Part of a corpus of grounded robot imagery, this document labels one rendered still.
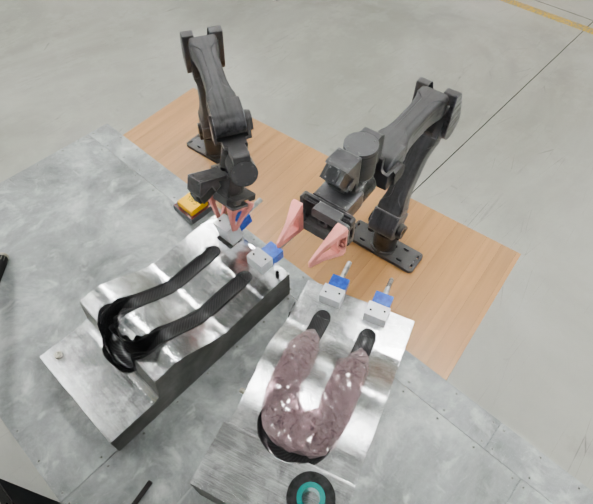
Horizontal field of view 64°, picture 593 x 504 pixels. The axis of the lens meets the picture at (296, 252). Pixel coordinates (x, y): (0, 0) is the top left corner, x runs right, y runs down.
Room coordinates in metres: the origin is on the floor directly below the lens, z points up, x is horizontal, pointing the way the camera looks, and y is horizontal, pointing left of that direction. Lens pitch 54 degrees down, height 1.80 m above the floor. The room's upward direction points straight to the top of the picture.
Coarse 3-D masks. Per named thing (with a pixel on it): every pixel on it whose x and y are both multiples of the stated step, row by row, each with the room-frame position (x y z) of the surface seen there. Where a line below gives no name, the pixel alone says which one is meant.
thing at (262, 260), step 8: (256, 248) 0.66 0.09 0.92; (264, 248) 0.67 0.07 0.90; (272, 248) 0.67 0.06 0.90; (280, 248) 0.67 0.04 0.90; (248, 256) 0.63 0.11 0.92; (256, 256) 0.63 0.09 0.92; (264, 256) 0.63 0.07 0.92; (272, 256) 0.64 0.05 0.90; (280, 256) 0.65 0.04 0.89; (256, 264) 0.61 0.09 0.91; (264, 264) 0.61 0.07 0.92; (272, 264) 0.63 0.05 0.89; (264, 272) 0.61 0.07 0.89
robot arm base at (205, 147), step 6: (192, 138) 1.17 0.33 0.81; (198, 138) 1.17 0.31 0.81; (210, 138) 1.09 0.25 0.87; (192, 144) 1.14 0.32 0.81; (198, 144) 1.14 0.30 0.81; (204, 144) 1.14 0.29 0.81; (210, 144) 1.08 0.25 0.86; (198, 150) 1.11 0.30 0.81; (204, 150) 1.11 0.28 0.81; (210, 150) 1.08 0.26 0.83; (216, 150) 1.08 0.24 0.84; (204, 156) 1.10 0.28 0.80; (210, 156) 1.08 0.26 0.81; (216, 156) 1.08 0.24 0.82; (216, 162) 1.07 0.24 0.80
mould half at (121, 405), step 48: (192, 240) 0.70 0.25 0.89; (96, 288) 0.54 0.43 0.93; (144, 288) 0.55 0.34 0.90; (192, 288) 0.57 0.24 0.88; (288, 288) 0.60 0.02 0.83; (96, 336) 0.46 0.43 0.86; (192, 336) 0.44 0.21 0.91; (240, 336) 0.48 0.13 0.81; (96, 384) 0.35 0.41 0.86; (144, 384) 0.35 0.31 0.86
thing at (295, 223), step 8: (296, 200) 0.52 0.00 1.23; (296, 208) 0.51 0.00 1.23; (288, 216) 0.50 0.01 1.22; (296, 216) 0.50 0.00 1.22; (304, 216) 0.52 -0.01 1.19; (312, 216) 0.52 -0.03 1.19; (288, 224) 0.48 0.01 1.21; (296, 224) 0.51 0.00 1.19; (304, 224) 0.52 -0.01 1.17; (312, 224) 0.51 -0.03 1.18; (288, 232) 0.49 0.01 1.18; (296, 232) 0.50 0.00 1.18; (312, 232) 0.51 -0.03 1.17; (320, 232) 0.50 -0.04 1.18; (328, 232) 0.49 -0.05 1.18; (280, 240) 0.46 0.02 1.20; (288, 240) 0.48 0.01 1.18
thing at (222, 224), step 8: (256, 200) 0.79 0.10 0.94; (224, 216) 0.73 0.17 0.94; (248, 216) 0.74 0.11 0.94; (216, 224) 0.71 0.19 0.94; (224, 224) 0.71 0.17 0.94; (248, 224) 0.73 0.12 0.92; (224, 232) 0.69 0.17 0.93; (232, 232) 0.69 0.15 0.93; (240, 232) 0.71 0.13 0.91; (232, 240) 0.69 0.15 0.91
